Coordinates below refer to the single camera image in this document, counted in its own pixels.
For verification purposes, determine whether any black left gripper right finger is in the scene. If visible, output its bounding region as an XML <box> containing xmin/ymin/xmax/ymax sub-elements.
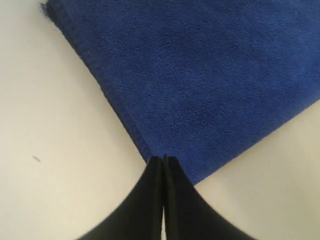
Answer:
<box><xmin>163</xmin><ymin>155</ymin><xmax>248</xmax><ymax>240</ymax></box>

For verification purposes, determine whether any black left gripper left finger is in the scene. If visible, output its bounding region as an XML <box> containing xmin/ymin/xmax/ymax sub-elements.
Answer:
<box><xmin>80</xmin><ymin>157</ymin><xmax>163</xmax><ymax>240</ymax></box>

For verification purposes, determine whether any blue microfiber towel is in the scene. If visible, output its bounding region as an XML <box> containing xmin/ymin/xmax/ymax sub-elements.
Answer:
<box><xmin>42</xmin><ymin>0</ymin><xmax>320</xmax><ymax>184</ymax></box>

